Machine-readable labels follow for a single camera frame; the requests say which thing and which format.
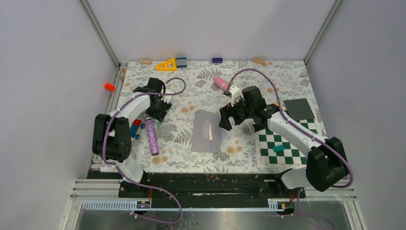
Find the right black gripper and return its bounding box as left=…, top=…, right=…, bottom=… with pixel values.
left=219, top=94, right=254, bottom=131

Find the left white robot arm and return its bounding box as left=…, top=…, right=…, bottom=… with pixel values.
left=92, top=78, right=175, bottom=197

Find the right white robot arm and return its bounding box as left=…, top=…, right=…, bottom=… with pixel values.
left=219, top=86, right=350, bottom=197

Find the purple glitter microphone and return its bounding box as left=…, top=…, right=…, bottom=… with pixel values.
left=145, top=118, right=159, bottom=156

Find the blue red lego car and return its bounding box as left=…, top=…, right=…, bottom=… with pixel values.
left=130, top=119, right=146, bottom=140

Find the black microphone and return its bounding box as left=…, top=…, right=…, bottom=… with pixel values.
left=243, top=124, right=265, bottom=135

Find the pink toy microphone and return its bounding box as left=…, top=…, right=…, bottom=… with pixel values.
left=214, top=76, right=228, bottom=92

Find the floral table mat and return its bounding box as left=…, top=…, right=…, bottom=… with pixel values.
left=118, top=61, right=326, bottom=173

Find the yellow triangle toy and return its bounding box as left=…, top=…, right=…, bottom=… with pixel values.
left=156, top=58, right=177, bottom=71

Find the wooden block left back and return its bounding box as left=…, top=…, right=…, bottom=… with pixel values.
left=139, top=59, right=152, bottom=65

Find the wooden block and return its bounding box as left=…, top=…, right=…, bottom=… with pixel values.
left=252, top=58, right=268, bottom=66
left=139, top=59, right=152, bottom=65

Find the blue grey lego brick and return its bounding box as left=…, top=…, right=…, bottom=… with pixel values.
left=175, top=57, right=187, bottom=68

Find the dark purple lego brick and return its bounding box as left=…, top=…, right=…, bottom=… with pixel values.
left=212, top=57, right=223, bottom=63

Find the orange red cylinder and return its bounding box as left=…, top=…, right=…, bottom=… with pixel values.
left=104, top=83, right=115, bottom=92

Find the green white chessboard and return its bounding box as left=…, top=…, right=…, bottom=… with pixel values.
left=255, top=129, right=307, bottom=169

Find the wooden block right back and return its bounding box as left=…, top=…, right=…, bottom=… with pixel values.
left=252, top=58, right=268, bottom=66

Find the teal block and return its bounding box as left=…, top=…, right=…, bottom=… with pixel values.
left=272, top=145, right=285, bottom=152

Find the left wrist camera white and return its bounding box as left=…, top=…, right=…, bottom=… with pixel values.
left=161, top=92, right=173, bottom=103

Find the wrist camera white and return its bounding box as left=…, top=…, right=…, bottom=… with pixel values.
left=224, top=86, right=243, bottom=106
left=161, top=92, right=173, bottom=103

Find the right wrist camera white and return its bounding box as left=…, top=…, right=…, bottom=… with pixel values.
left=224, top=86, right=243, bottom=106

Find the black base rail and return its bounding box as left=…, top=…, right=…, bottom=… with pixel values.
left=87, top=171, right=324, bottom=210

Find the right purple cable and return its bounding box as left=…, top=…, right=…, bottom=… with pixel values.
left=225, top=68, right=354, bottom=230

